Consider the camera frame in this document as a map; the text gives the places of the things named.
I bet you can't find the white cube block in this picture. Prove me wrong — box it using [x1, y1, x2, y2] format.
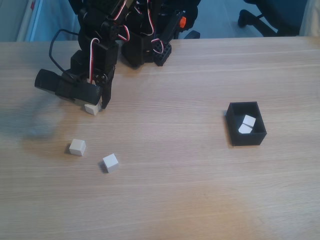
[68, 138, 87, 157]
[84, 101, 102, 117]
[242, 114, 257, 127]
[238, 123, 254, 135]
[102, 153, 120, 174]

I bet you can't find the black clamp orange knob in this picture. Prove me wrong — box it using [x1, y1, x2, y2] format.
[159, 9, 188, 41]

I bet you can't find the white red servo wire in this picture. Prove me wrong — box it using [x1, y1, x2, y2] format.
[88, 37, 101, 85]

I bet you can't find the pale partition panel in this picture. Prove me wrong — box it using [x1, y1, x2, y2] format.
[16, 0, 76, 42]

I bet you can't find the black camera cable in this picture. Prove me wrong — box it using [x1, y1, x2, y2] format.
[48, 28, 81, 77]

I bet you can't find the blue office chair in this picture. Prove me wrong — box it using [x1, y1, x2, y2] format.
[237, 0, 308, 37]

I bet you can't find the black open box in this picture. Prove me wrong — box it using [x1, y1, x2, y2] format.
[226, 101, 268, 147]

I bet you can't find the black oval camera box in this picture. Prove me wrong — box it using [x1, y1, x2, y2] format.
[34, 68, 103, 106]

